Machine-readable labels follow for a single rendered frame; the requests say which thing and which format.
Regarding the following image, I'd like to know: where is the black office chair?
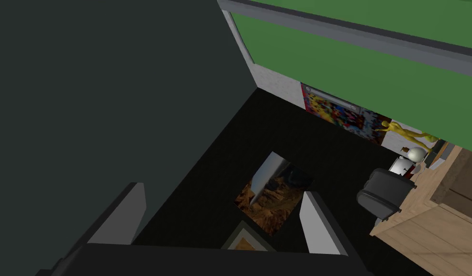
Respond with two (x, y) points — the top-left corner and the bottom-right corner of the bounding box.
(356, 168), (418, 221)

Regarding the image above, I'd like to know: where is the colourful wall poster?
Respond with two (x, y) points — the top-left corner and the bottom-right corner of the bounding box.
(300, 82), (392, 146)

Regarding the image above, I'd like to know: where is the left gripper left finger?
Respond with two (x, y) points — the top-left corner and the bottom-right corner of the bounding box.
(74, 182), (147, 254)

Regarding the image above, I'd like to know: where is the wooden desk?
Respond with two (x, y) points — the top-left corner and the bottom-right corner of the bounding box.
(369, 141), (472, 276)

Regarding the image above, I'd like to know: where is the brown landscape wall picture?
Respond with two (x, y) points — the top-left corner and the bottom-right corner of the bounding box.
(234, 151), (314, 236)

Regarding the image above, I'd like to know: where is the yellow figure statue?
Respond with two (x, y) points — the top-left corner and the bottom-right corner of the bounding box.
(375, 120), (440, 152)

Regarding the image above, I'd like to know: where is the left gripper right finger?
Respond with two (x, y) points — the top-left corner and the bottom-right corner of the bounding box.
(299, 191), (349, 257)

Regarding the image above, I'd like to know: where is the grey framed wall picture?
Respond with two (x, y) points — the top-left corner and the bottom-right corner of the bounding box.
(220, 220), (277, 253)

